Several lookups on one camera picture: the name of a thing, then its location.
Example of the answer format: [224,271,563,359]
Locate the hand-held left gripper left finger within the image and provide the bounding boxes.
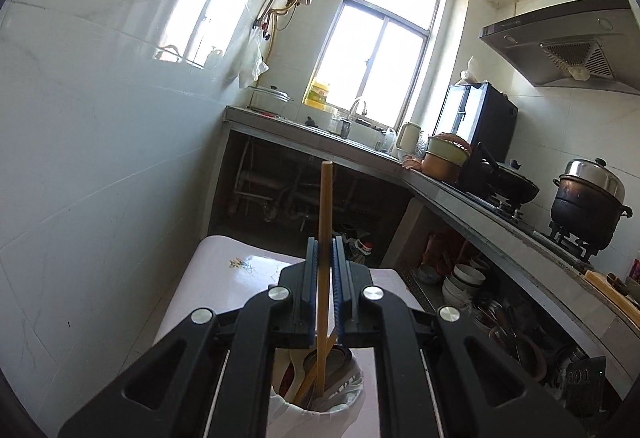
[57,237,321,438]

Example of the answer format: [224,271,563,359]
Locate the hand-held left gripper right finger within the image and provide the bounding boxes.
[331,235,588,438]

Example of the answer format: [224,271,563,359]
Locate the metal spoon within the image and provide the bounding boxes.
[302,347,353,376]

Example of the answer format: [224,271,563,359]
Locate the white ceramic spoon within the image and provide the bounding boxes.
[287,349,307,401]

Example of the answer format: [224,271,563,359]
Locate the wooden chopstick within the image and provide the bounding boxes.
[292,335,335,406]
[316,161,335,396]

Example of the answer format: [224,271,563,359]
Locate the perforated metal shelf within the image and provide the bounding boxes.
[400,265,442,314]

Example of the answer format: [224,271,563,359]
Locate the pink printed tablecloth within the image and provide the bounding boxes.
[152,235,426,438]

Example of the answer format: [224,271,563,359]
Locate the grey drain pipes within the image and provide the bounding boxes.
[230,143,361,229]

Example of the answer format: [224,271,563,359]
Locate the orange plastic bag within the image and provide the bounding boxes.
[422,231,468,279]

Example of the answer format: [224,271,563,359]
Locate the stack of white bowls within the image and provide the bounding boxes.
[442,263,488,309]

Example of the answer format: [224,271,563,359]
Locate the grey kitchen counter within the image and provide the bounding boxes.
[223,105,640,364]

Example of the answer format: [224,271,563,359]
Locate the brown clay pot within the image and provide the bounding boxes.
[422,151,463,184]

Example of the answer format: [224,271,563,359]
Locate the white kettle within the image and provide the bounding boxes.
[395,121,421,159]

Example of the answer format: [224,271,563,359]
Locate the pile of cookware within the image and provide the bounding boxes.
[475,298,551,379]

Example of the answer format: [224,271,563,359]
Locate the chrome faucet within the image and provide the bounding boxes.
[346,97,368,124]

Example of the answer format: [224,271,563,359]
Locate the yellow oil bottle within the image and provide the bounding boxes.
[305,77,331,108]

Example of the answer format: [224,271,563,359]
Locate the black wok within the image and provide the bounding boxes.
[462,143,541,206]

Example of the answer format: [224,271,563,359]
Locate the gas stove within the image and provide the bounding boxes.
[480,193,596,269]

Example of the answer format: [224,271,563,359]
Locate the hanging white plastic bag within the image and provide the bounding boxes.
[239,36,269,89]

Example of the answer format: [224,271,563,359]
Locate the kitchen window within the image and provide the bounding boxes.
[305,0,446,129]

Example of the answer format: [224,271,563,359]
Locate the plastic bag on cabinet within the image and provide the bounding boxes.
[460,57,488,86]

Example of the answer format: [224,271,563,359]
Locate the steel steamer pot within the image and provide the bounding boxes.
[550,158,633,251]

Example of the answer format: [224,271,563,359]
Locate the wooden cutting board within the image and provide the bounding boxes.
[584,269,640,329]

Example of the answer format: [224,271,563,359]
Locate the steel range hood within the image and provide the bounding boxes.
[478,0,640,94]

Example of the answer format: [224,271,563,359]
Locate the yellow hose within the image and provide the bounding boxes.
[265,0,283,66]

